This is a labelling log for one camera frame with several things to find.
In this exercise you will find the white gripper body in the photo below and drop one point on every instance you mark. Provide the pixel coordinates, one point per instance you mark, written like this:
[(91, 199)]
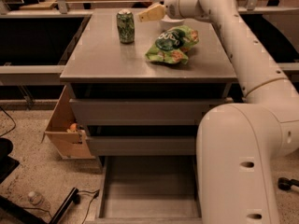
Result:
[(170, 6)]

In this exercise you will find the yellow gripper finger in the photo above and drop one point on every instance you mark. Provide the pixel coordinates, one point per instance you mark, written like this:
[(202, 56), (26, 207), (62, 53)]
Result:
[(154, 12)]

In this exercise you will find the green soda can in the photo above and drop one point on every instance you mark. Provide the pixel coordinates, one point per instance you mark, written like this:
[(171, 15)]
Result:
[(126, 26)]

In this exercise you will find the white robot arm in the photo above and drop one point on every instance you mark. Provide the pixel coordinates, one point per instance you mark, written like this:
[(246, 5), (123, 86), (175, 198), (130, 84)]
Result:
[(236, 142)]

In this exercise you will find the grey drawer cabinet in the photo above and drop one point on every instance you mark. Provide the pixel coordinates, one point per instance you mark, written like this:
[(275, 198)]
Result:
[(101, 67)]

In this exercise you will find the grey top drawer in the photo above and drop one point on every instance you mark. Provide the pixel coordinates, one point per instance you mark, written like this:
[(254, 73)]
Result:
[(141, 111)]

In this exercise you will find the grey drawer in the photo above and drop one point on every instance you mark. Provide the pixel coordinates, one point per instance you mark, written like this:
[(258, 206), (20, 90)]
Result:
[(141, 145), (148, 190), (141, 111)]

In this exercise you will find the grey middle drawer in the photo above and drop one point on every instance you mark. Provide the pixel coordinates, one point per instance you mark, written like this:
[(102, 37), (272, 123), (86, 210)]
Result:
[(141, 145)]

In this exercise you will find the grey bottom drawer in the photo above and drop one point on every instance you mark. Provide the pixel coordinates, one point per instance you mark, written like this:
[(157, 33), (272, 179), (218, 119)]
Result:
[(148, 190)]

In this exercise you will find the white bowl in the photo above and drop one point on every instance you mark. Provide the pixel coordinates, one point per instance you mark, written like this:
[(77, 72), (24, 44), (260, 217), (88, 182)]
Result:
[(167, 23)]

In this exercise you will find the green chip bag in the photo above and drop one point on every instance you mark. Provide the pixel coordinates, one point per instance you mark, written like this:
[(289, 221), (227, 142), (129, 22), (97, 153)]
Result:
[(172, 45)]

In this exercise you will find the orange fruit in box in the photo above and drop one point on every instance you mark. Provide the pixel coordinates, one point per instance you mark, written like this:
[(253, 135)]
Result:
[(73, 127)]

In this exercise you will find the cardboard box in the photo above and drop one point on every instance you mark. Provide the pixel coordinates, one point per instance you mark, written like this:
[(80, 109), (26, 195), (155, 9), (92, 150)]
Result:
[(70, 145)]

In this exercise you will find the black caster wheel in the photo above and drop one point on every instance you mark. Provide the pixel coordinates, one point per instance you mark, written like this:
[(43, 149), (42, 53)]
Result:
[(286, 184)]

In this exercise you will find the clear plastic bottle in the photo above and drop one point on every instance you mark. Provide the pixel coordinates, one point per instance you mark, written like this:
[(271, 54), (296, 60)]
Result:
[(36, 199)]

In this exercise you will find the black stand leg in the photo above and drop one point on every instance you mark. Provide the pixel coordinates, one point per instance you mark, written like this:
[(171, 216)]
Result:
[(23, 213)]

